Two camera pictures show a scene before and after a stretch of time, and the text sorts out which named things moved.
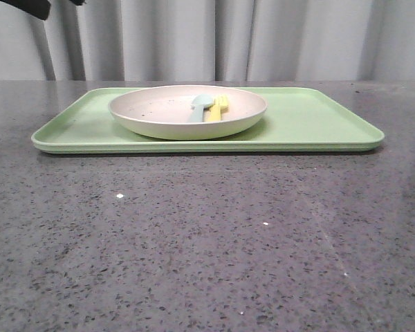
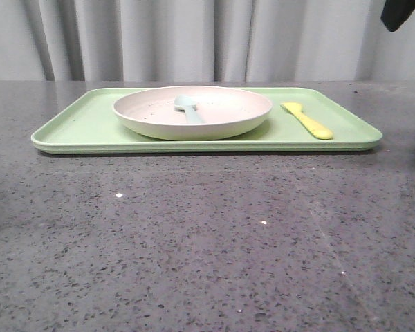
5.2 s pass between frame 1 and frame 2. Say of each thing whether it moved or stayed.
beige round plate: stayed
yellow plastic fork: moved
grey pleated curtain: stayed
